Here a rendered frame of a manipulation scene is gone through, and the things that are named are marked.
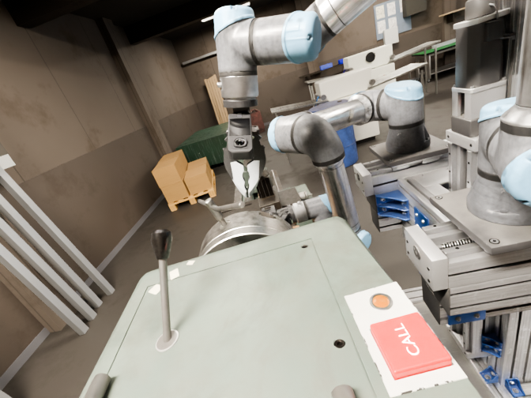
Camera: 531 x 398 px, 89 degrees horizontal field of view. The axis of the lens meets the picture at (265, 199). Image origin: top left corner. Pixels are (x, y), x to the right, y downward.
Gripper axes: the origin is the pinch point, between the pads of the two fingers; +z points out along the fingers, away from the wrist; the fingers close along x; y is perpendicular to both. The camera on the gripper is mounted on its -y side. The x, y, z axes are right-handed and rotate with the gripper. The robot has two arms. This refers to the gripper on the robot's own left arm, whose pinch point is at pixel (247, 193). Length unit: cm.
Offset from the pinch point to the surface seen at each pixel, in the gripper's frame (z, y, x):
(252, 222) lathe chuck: 10.9, 5.8, -0.6
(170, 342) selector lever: 11.5, -27.8, 12.7
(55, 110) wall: 3, 305, 231
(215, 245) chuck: 13.6, 0.4, 9.0
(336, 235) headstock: 4.3, -13.7, -16.5
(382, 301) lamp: 3.7, -31.0, -17.1
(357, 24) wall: -144, 815, -331
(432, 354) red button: 2.6, -39.4, -18.2
